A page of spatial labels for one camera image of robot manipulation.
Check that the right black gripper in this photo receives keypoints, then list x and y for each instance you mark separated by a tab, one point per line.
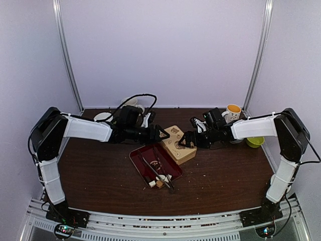
187	135

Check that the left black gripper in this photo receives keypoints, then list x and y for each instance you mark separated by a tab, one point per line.
153	137

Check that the black tongs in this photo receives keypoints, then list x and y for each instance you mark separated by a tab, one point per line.
158	169

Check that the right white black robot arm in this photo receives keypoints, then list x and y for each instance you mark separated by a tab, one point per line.
293	138

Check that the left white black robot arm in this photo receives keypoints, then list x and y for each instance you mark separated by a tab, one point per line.
56	127

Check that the beige chocolate tin box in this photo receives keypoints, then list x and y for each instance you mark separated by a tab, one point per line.
180	154

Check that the white round chocolate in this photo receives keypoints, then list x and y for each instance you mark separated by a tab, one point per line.
163	177

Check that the brown round chocolate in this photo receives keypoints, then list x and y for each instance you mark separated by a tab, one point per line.
159	184

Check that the white square chocolate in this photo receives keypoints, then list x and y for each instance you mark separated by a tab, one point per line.
152	184

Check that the dark red lacquer tray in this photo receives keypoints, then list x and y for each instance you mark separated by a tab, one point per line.
169	164

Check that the tall floral beige mug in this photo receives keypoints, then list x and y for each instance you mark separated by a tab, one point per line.
133	102

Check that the pale blue bowl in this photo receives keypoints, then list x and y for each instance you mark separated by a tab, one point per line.
236	141

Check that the white mug yellow interior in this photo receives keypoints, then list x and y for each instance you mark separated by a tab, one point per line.
232	113

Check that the white teacup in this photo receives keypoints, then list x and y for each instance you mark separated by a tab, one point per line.
103	116

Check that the lime green bowl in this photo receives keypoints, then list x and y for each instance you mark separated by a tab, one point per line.
255	142

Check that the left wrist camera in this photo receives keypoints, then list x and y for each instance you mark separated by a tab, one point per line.
148	119

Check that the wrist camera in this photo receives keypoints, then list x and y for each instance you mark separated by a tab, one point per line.
148	119
199	125

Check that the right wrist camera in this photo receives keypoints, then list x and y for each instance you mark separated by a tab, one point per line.
199	125

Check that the front aluminium rail frame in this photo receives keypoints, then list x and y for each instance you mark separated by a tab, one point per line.
213	226

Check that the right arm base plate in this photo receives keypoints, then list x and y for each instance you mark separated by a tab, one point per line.
258	216

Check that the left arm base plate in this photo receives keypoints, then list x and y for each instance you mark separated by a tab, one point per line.
68	216

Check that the right aluminium frame post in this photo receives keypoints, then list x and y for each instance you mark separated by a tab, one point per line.
265	29

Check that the aluminium frame post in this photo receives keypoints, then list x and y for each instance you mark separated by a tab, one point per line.
265	29
65	52

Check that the left aluminium frame post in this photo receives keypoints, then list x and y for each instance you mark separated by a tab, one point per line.
65	52

